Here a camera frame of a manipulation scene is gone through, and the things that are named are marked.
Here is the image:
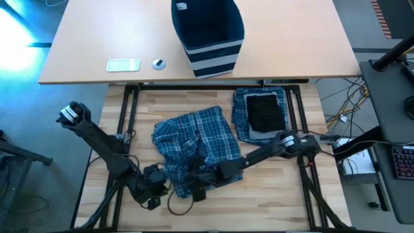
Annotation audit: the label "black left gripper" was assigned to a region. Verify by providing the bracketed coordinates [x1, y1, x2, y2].
[129, 163, 169, 211]

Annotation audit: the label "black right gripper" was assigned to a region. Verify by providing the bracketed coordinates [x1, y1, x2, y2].
[186, 154, 228, 203]

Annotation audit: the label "dark garment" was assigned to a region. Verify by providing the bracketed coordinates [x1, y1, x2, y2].
[151, 105, 244, 199]

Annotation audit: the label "grey garment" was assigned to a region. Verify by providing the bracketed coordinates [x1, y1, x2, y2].
[242, 91, 289, 141]

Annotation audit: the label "blue plaid pants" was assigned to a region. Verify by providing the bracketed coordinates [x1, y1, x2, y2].
[230, 85, 291, 146]

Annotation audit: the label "black shorts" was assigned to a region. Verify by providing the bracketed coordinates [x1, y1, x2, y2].
[245, 93, 288, 134]

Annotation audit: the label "navy striped fabric laundry bin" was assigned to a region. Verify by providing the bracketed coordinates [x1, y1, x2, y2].
[170, 0, 246, 80]

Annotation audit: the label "pale rectangular plate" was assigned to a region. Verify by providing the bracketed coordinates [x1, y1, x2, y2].
[105, 58, 141, 72]

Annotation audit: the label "black metal stand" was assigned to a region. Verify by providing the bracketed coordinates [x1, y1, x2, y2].
[0, 129, 54, 195]

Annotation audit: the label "white papers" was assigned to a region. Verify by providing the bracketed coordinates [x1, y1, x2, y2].
[336, 137, 378, 176]

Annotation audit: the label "black desk leg bar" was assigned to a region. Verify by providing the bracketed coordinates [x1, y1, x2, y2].
[332, 126, 384, 160]

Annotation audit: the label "beige desk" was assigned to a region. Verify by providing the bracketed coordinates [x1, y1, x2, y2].
[38, 0, 362, 85]

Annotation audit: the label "black keyboard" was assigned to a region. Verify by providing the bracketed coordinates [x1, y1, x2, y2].
[391, 145, 414, 181]

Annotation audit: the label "dark grey side desk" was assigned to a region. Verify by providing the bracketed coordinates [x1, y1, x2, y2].
[359, 60, 414, 226]

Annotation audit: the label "black round pole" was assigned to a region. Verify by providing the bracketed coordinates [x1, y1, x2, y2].
[371, 34, 414, 71]

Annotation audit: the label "orange black striped strip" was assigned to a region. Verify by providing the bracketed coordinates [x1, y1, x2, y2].
[370, 0, 392, 39]

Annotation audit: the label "black braided cable sleeve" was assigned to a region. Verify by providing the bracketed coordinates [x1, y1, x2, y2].
[79, 174, 125, 230]
[299, 168, 352, 231]

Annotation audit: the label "black aluminium table frame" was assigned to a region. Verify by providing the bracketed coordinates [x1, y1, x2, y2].
[69, 83, 356, 233]

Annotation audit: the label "black cable bundle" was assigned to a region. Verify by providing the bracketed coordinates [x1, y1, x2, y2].
[318, 76, 369, 130]

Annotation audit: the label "yellow cable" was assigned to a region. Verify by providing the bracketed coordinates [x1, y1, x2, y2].
[326, 87, 369, 127]

